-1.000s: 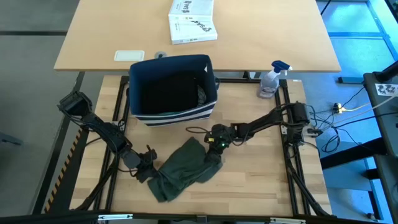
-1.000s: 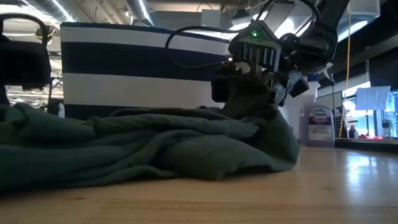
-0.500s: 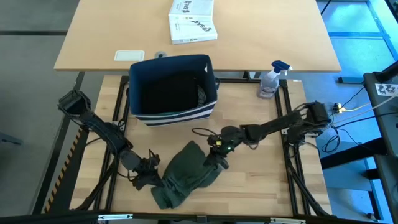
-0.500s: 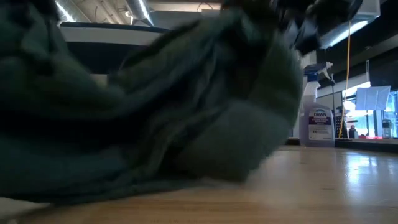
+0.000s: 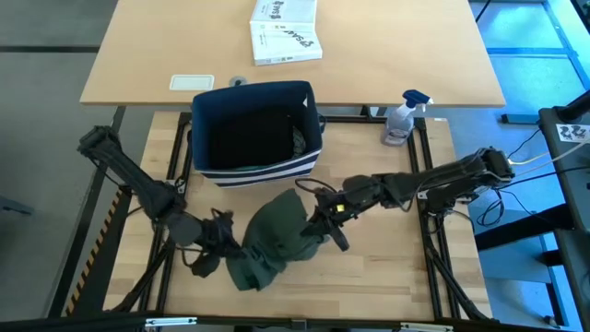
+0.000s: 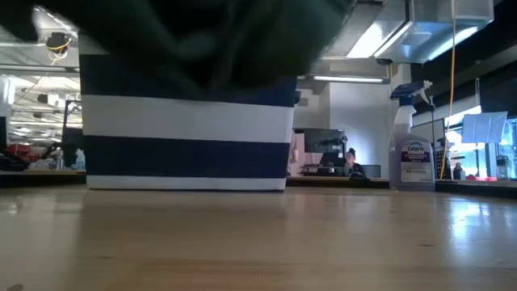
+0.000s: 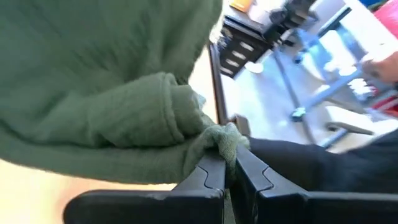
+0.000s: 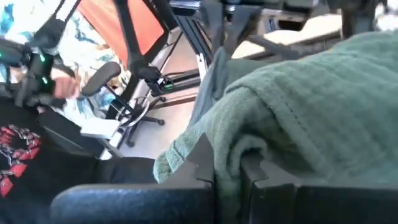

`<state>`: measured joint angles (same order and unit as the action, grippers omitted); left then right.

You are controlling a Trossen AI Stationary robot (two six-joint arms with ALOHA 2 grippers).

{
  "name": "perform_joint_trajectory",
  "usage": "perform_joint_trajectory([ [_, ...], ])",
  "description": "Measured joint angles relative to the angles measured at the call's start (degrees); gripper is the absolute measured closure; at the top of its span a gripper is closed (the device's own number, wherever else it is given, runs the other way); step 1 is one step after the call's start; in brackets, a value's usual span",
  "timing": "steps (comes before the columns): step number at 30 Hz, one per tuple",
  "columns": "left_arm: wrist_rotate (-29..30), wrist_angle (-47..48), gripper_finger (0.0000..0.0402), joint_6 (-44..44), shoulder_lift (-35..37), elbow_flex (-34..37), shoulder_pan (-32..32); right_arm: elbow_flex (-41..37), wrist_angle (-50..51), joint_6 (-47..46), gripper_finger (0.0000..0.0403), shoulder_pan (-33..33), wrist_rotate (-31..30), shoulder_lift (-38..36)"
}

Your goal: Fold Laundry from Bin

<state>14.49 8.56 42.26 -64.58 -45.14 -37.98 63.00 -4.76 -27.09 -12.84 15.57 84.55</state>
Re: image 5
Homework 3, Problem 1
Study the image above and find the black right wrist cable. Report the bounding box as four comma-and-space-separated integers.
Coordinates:
294, 177, 338, 196

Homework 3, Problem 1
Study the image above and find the white printed sticker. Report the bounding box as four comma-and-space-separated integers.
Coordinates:
555, 123, 590, 143

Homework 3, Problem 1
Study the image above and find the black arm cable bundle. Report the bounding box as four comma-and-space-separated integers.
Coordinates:
110, 230, 183, 314
423, 216, 492, 323

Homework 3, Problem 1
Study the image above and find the navy white-striped fabric bin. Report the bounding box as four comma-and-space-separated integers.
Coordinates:
190, 80, 325, 189

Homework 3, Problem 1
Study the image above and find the dark green button shirt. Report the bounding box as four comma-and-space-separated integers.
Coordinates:
225, 187, 331, 292

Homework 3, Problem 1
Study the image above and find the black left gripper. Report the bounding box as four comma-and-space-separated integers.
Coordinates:
190, 209, 246, 279

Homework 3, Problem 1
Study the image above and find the black floor cable tangle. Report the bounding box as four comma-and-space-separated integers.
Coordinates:
474, 188, 508, 228

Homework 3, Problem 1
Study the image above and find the black floor beam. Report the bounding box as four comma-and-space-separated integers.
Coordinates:
48, 106, 126, 319

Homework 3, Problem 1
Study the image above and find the silver metal bracket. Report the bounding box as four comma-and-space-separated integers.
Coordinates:
145, 316, 198, 329
399, 322, 455, 332

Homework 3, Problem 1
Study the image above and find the black edge rail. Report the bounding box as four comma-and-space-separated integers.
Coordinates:
0, 312, 590, 332

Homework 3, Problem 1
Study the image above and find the clear spray bottle blue trigger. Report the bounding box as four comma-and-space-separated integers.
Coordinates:
380, 89, 433, 148

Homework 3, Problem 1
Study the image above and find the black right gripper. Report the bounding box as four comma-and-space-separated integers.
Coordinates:
300, 173, 384, 253

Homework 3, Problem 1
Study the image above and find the white cable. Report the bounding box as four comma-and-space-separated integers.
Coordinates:
509, 140, 590, 167

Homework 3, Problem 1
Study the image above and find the white printed cardboard box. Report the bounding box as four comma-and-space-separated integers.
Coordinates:
249, 0, 324, 66

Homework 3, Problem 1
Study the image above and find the black cart crossbar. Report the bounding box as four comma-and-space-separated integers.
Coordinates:
474, 202, 577, 253

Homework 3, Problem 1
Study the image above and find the white rectangular plate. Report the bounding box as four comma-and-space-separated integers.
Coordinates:
169, 74, 216, 92

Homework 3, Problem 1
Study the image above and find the black equipment cart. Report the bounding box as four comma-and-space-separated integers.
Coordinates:
537, 89, 590, 332

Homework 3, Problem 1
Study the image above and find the light wooden desk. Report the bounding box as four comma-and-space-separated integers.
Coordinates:
78, 0, 507, 108

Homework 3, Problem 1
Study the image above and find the black power cable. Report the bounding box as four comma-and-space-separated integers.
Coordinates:
511, 165, 590, 188

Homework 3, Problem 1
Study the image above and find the yellow black hazard tape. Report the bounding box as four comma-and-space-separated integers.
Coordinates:
64, 202, 116, 317

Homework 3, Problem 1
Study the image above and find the black garment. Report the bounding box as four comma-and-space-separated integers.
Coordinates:
209, 106, 296, 171

